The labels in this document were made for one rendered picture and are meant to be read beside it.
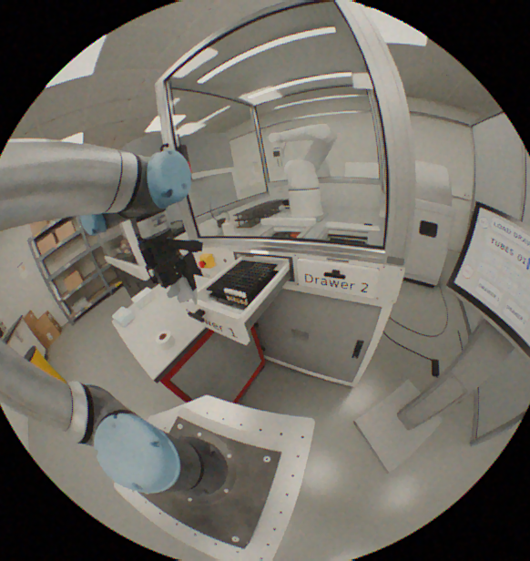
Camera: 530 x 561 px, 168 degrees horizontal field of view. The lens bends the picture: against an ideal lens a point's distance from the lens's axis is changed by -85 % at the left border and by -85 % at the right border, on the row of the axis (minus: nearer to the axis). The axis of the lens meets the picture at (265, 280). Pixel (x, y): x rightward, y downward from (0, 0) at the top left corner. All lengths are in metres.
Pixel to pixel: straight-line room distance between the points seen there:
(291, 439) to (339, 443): 0.80
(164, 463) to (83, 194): 0.30
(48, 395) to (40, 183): 0.26
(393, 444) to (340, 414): 0.43
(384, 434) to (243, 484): 0.99
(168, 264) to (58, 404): 0.36
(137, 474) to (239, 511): 0.24
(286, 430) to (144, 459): 0.32
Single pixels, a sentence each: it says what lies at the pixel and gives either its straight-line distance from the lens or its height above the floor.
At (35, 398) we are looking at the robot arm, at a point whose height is 1.12.
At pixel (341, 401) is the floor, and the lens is 1.31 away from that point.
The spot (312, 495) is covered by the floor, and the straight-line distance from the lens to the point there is 1.25.
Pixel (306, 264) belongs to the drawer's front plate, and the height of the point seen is 0.91.
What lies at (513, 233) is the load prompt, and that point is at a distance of 0.69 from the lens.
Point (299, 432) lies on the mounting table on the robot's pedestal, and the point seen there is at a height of 0.76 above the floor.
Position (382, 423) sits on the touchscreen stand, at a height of 0.04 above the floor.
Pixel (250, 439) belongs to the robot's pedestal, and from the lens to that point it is 0.48.
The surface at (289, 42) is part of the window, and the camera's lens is 0.77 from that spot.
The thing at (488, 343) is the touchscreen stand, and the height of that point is 0.83.
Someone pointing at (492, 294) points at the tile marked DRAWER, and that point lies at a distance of 0.60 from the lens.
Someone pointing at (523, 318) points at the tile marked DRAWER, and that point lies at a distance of 0.62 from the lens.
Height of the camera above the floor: 1.22
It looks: 32 degrees down
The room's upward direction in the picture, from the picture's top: 11 degrees counter-clockwise
